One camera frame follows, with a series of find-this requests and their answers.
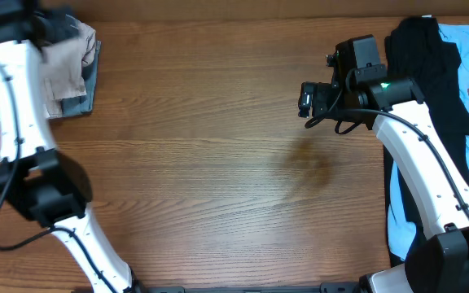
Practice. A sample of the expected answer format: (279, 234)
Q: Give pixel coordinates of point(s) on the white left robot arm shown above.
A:
(41, 183)

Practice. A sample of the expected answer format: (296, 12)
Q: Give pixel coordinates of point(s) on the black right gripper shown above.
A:
(322, 92)

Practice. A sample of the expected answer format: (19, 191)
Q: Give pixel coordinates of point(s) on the black garment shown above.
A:
(430, 81)

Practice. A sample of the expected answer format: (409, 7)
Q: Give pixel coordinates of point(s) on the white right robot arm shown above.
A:
(394, 109)

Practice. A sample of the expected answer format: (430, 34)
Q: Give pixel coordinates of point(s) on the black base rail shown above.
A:
(326, 287)

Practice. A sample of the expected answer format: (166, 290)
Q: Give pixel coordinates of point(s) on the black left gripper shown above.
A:
(59, 19)

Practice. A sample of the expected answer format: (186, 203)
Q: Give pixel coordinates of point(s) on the folded light blue jeans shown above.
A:
(83, 105)

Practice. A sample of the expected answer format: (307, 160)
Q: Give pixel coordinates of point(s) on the beige khaki shorts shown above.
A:
(62, 71)

